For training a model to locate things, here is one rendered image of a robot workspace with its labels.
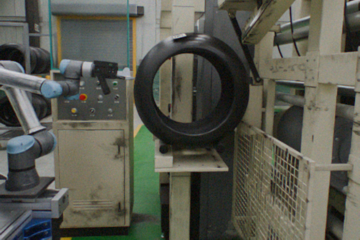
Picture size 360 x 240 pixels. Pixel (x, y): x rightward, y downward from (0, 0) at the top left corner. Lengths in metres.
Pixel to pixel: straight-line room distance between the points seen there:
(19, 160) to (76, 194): 0.90
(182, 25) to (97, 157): 1.14
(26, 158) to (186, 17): 1.13
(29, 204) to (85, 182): 0.80
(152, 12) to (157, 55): 9.39
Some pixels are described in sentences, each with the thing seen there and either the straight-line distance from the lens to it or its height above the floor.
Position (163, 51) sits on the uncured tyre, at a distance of 1.35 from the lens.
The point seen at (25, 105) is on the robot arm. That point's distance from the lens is 1.68.
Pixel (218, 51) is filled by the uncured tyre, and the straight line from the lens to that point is 1.38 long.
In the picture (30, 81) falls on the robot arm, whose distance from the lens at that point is 1.46.
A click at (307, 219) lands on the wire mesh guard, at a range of 1.11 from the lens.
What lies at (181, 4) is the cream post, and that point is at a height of 1.67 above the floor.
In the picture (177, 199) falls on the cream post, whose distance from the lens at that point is 1.92.
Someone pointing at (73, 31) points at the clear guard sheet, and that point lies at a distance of 2.21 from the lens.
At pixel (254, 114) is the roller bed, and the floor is 1.03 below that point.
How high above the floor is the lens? 1.29
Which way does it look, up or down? 7 degrees down
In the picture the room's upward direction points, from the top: 1 degrees clockwise
